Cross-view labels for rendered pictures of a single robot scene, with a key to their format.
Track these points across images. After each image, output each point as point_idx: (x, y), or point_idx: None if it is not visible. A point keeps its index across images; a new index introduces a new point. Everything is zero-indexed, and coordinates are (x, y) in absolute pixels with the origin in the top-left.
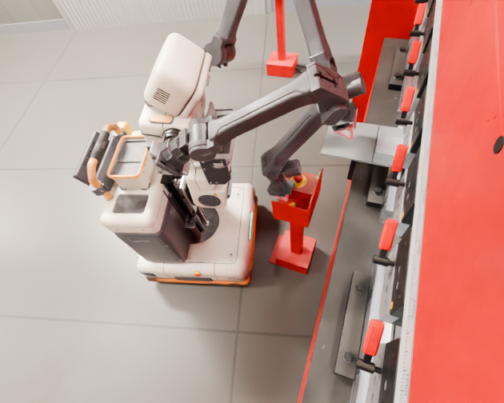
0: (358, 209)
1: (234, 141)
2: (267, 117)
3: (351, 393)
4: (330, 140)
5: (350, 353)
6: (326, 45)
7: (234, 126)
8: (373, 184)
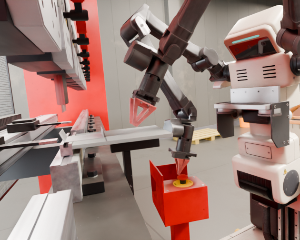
0: (106, 158)
1: (229, 106)
2: None
3: None
4: (155, 128)
5: (90, 130)
6: (175, 15)
7: None
8: (97, 158)
